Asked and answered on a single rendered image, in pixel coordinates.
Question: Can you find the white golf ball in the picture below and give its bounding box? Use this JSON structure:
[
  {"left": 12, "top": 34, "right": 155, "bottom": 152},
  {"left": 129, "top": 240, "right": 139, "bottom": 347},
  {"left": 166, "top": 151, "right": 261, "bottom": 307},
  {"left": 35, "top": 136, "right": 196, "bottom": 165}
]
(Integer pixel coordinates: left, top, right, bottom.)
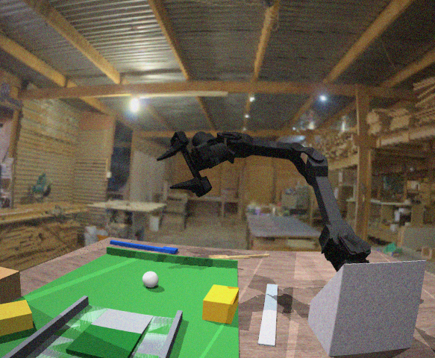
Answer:
[{"left": 142, "top": 271, "right": 159, "bottom": 287}]

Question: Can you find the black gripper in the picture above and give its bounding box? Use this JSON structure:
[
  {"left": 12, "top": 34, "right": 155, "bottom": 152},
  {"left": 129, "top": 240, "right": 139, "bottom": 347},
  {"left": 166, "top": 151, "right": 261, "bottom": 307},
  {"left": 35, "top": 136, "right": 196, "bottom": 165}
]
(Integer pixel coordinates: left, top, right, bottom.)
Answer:
[{"left": 157, "top": 131, "right": 212, "bottom": 197}]

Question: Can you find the green putting mat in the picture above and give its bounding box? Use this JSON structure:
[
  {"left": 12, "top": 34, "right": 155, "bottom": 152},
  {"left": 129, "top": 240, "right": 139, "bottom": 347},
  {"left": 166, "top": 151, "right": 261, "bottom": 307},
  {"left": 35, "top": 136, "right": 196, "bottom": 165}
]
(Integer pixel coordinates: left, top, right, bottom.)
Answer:
[{"left": 0, "top": 254, "right": 239, "bottom": 358}]

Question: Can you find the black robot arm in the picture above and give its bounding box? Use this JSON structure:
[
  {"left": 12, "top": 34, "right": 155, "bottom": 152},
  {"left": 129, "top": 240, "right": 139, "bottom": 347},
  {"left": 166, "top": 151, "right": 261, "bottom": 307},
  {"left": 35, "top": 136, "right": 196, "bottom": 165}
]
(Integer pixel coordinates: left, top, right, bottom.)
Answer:
[{"left": 191, "top": 131, "right": 371, "bottom": 272}]

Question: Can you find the white flat bar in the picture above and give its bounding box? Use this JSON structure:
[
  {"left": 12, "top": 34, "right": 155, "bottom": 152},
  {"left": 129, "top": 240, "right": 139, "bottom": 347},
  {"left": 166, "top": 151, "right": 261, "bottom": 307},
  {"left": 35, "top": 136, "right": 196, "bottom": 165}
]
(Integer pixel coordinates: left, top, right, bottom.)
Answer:
[{"left": 258, "top": 284, "right": 278, "bottom": 347}]

